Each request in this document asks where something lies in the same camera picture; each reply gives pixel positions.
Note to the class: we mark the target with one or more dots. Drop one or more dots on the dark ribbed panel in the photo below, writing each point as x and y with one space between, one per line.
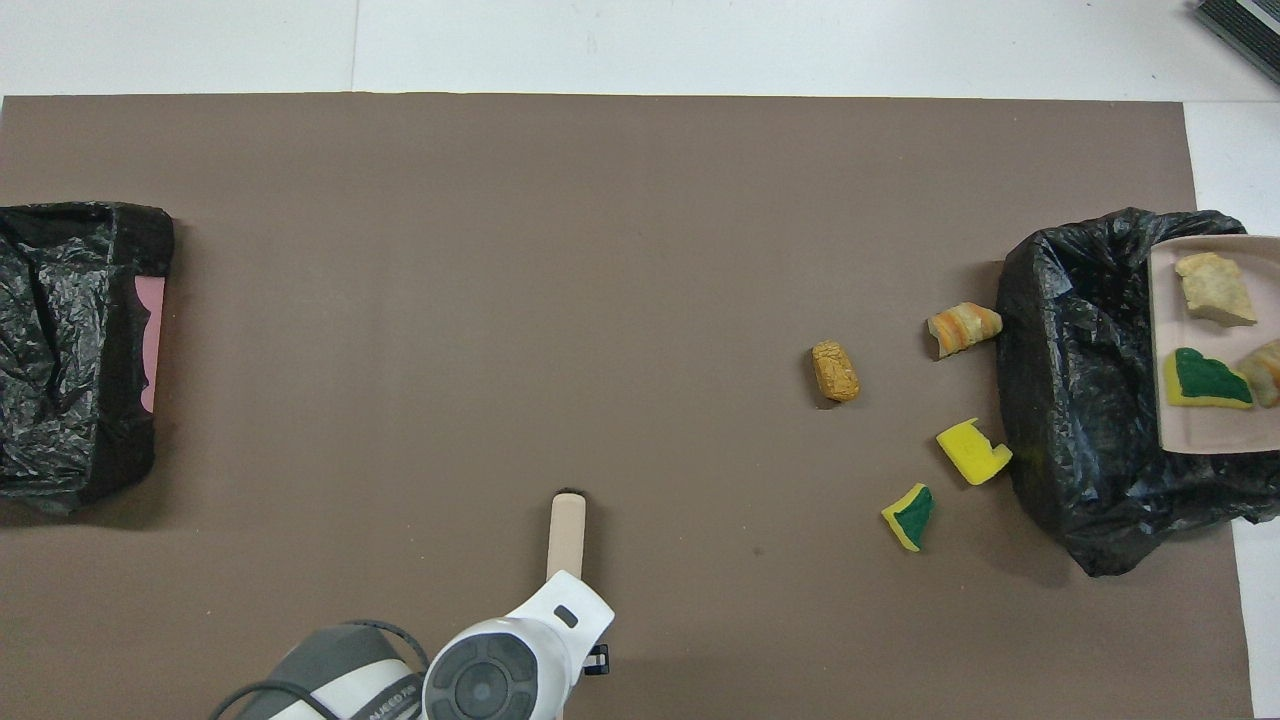
1245 30

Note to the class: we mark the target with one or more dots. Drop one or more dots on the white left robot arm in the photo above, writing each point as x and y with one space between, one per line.
520 650

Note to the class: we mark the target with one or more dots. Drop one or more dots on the brown bread roll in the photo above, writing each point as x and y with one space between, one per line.
835 372

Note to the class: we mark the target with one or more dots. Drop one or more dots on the orange striped croissant piece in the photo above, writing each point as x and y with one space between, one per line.
962 328

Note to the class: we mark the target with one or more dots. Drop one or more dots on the golden croissant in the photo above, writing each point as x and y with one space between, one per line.
1268 372

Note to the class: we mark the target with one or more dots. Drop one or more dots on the pale flaky bread piece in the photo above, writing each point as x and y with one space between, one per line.
1212 288

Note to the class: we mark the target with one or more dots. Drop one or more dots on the yellow notched sponge piece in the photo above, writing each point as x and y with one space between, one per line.
968 452

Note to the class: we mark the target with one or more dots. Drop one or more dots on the beige plastic dustpan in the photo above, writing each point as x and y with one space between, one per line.
1215 430

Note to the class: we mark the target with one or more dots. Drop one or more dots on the small green yellow sponge piece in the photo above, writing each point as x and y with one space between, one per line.
912 515

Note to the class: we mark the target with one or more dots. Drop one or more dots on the black bag lined pink bin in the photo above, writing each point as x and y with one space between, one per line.
60 350

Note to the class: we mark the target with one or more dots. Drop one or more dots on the brown table mat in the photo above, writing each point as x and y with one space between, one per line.
500 300

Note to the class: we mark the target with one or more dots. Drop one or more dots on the large green yellow sponge piece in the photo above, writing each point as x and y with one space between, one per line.
1205 380

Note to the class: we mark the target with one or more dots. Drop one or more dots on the beige hand brush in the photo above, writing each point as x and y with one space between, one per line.
566 535

